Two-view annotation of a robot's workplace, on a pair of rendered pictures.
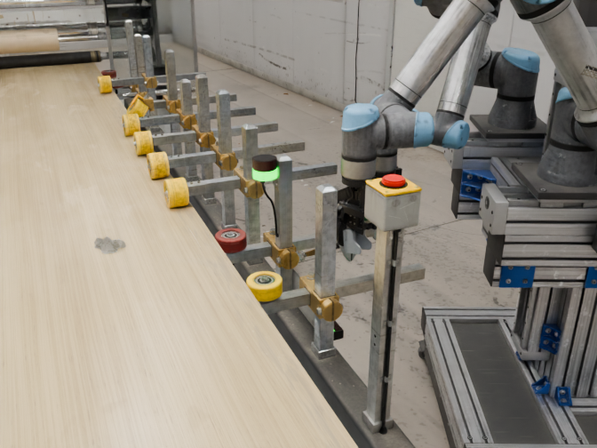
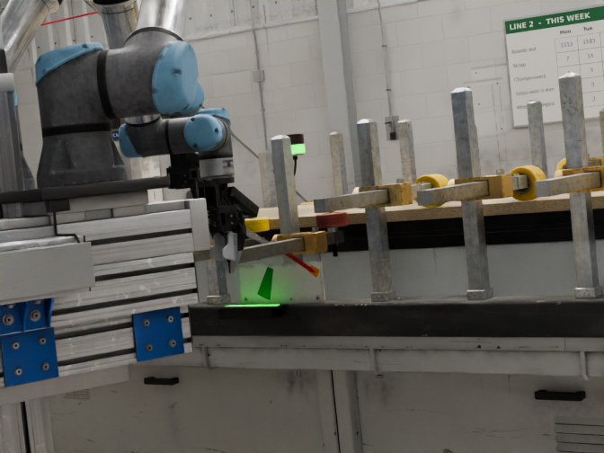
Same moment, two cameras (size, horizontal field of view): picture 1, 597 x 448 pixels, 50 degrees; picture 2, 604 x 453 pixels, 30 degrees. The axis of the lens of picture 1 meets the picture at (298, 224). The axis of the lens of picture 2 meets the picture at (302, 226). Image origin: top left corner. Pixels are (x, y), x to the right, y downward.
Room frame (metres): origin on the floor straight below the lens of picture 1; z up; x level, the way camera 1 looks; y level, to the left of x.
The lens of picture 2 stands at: (3.84, -1.40, 1.03)
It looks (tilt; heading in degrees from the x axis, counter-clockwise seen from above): 3 degrees down; 148
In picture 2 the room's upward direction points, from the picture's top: 6 degrees counter-clockwise
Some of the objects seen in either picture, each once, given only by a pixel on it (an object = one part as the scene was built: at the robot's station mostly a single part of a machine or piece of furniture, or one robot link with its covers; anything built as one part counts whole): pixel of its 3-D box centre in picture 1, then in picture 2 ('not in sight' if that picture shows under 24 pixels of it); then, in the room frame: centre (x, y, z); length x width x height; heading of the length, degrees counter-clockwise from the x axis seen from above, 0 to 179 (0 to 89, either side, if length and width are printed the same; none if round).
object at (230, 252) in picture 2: not in sight; (229, 253); (1.65, -0.23, 0.86); 0.06 x 0.03 x 0.09; 113
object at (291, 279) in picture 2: (297, 288); (279, 283); (1.46, 0.00, 0.75); 0.26 x 0.01 x 0.10; 23
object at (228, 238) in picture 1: (231, 252); (333, 234); (1.46, 0.17, 0.85); 0.08 x 0.08 x 0.11
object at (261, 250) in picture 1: (300, 244); (289, 246); (1.54, -0.01, 0.84); 0.43 x 0.03 x 0.04; 113
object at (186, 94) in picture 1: (189, 140); not in sight; (2.40, 0.43, 0.86); 0.04 x 0.04 x 0.48; 23
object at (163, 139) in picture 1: (211, 132); (590, 178); (2.22, 0.31, 0.95); 0.50 x 0.04 x 0.04; 113
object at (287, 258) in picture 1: (279, 250); (299, 243); (1.49, 0.05, 0.85); 0.14 x 0.06 x 0.05; 23
